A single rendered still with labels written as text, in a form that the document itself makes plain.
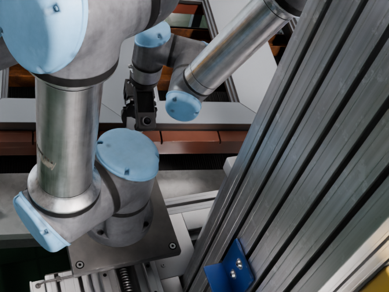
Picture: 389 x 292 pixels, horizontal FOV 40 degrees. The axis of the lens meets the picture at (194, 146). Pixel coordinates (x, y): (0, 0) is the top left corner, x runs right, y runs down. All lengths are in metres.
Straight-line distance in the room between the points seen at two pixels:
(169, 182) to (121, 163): 0.73
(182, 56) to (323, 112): 0.62
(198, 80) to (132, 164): 0.24
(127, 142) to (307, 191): 0.40
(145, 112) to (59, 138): 0.58
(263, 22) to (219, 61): 0.12
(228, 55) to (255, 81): 0.77
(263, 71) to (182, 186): 0.49
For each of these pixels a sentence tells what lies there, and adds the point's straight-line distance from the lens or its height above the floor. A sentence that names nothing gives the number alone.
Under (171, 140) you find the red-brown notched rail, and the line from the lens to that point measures 1.55.
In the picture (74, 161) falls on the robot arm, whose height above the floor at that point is 1.39.
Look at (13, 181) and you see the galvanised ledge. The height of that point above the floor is 0.68.
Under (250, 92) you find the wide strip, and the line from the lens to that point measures 1.73.
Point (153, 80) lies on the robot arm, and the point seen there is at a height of 1.13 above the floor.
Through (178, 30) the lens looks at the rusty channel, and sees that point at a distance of 2.10.
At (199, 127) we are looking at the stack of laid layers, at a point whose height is 0.84.
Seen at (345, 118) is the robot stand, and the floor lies 1.63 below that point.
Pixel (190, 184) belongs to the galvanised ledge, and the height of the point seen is 0.68.
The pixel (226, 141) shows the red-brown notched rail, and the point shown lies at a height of 0.83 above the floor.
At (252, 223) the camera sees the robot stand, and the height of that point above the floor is 1.34.
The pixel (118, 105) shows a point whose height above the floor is 0.86.
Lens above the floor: 2.00
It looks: 49 degrees down
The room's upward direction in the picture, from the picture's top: 19 degrees clockwise
